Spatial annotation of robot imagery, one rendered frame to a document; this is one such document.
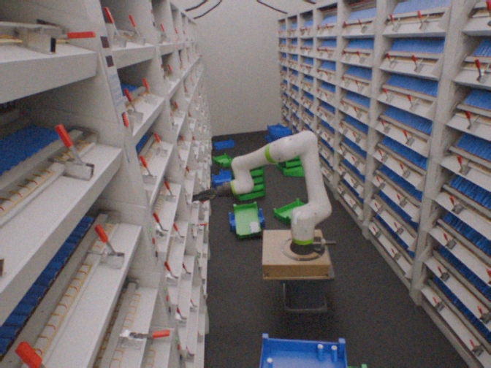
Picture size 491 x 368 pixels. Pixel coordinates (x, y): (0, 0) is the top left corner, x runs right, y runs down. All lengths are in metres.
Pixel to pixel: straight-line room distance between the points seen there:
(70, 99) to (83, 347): 0.47
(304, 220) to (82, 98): 1.34
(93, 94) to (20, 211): 0.34
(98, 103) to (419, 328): 1.92
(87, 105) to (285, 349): 1.10
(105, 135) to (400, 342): 1.76
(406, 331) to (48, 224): 1.91
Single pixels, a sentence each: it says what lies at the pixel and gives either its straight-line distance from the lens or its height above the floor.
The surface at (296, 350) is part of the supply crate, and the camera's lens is 1.45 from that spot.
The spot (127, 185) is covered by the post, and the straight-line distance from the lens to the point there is 0.82.
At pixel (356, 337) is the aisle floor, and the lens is 2.06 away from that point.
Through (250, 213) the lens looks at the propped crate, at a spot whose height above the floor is 0.11.
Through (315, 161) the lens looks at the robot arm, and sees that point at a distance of 1.91.
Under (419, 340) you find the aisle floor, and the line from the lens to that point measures 2.13.
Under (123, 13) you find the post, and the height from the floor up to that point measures 1.63.
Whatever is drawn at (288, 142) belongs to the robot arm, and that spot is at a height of 1.00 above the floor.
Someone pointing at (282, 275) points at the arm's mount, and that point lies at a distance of 1.92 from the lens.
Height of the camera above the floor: 1.52
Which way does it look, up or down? 24 degrees down
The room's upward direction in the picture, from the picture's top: 6 degrees counter-clockwise
